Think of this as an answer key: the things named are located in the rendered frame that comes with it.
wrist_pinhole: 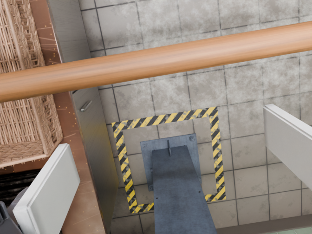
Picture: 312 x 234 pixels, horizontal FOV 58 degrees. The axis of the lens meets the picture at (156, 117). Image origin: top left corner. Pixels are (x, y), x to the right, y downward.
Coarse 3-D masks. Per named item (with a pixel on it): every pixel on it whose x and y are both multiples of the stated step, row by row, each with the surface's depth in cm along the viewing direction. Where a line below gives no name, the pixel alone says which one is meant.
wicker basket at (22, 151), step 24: (0, 0) 83; (24, 0) 81; (0, 24) 85; (24, 24) 84; (0, 48) 86; (24, 48) 76; (0, 72) 88; (48, 96) 88; (0, 120) 93; (24, 120) 93; (48, 120) 86; (0, 144) 95; (24, 144) 92; (48, 144) 83; (0, 168) 80
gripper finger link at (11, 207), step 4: (20, 192) 15; (24, 192) 15; (16, 196) 15; (20, 196) 14; (16, 200) 14; (12, 204) 14; (16, 204) 14; (8, 208) 14; (12, 208) 14; (8, 212) 13; (12, 212) 13; (12, 216) 13; (16, 220) 13; (16, 224) 12; (20, 228) 12
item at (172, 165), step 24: (144, 120) 156; (168, 120) 156; (216, 120) 157; (120, 144) 159; (144, 144) 158; (168, 144) 159; (192, 144) 160; (216, 144) 161; (144, 168) 163; (168, 168) 136; (192, 168) 132; (216, 168) 165; (168, 192) 116; (192, 192) 113; (168, 216) 101; (192, 216) 99
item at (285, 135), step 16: (272, 112) 17; (272, 128) 17; (288, 128) 15; (304, 128) 14; (272, 144) 18; (288, 144) 16; (304, 144) 14; (288, 160) 16; (304, 160) 14; (304, 176) 14
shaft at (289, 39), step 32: (256, 32) 29; (288, 32) 28; (64, 64) 29; (96, 64) 28; (128, 64) 28; (160, 64) 28; (192, 64) 29; (224, 64) 29; (0, 96) 29; (32, 96) 30
